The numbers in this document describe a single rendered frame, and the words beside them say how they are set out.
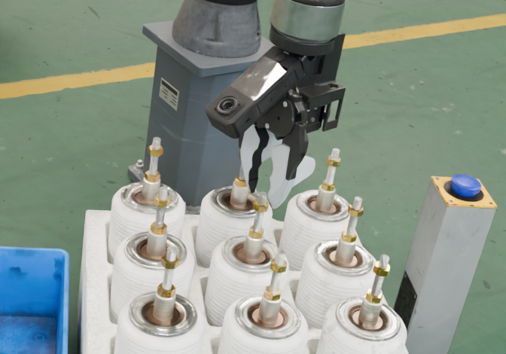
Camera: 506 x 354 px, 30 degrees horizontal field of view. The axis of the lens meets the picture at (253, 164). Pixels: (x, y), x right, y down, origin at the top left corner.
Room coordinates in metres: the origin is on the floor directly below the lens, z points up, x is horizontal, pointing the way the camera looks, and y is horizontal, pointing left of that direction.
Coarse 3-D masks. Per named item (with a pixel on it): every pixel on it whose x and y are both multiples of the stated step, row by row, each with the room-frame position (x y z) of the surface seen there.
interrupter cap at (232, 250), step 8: (232, 240) 0.98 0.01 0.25; (240, 240) 0.98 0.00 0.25; (264, 240) 0.99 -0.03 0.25; (224, 248) 0.96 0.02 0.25; (232, 248) 0.96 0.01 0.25; (240, 248) 0.97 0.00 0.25; (264, 248) 0.97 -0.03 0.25; (272, 248) 0.98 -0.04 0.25; (224, 256) 0.94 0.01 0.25; (232, 256) 0.94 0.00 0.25; (240, 256) 0.95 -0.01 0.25; (264, 256) 0.96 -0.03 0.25; (272, 256) 0.96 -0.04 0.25; (232, 264) 0.93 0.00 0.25; (240, 264) 0.93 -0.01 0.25; (248, 264) 0.93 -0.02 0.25; (256, 264) 0.94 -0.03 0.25; (264, 264) 0.94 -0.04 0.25; (248, 272) 0.92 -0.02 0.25; (256, 272) 0.92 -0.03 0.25; (264, 272) 0.92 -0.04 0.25
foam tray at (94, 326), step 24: (96, 216) 1.08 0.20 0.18; (192, 216) 1.13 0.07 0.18; (96, 240) 1.03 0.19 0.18; (192, 240) 1.07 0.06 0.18; (96, 264) 0.98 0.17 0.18; (96, 288) 0.93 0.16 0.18; (192, 288) 0.96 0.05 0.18; (288, 288) 1.00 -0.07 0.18; (96, 312) 0.88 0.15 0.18; (96, 336) 0.84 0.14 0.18; (216, 336) 0.88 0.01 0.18; (312, 336) 0.91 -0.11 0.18
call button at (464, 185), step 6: (462, 174) 1.12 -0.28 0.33; (456, 180) 1.10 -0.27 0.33; (462, 180) 1.10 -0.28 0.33; (468, 180) 1.10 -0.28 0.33; (474, 180) 1.11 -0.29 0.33; (456, 186) 1.09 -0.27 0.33; (462, 186) 1.08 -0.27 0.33; (468, 186) 1.09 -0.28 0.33; (474, 186) 1.09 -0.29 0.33; (480, 186) 1.10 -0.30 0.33; (456, 192) 1.09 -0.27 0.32; (462, 192) 1.08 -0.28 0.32; (468, 192) 1.08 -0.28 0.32; (474, 192) 1.08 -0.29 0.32
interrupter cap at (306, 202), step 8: (304, 192) 1.12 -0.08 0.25; (312, 192) 1.13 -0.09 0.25; (296, 200) 1.10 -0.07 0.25; (304, 200) 1.10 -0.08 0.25; (312, 200) 1.11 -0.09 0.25; (336, 200) 1.12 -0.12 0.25; (344, 200) 1.12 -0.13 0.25; (304, 208) 1.08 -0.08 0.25; (312, 208) 1.09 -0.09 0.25; (336, 208) 1.10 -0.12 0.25; (344, 208) 1.10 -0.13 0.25; (312, 216) 1.07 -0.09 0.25; (320, 216) 1.07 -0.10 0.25; (328, 216) 1.07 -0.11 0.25; (336, 216) 1.08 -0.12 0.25; (344, 216) 1.08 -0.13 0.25
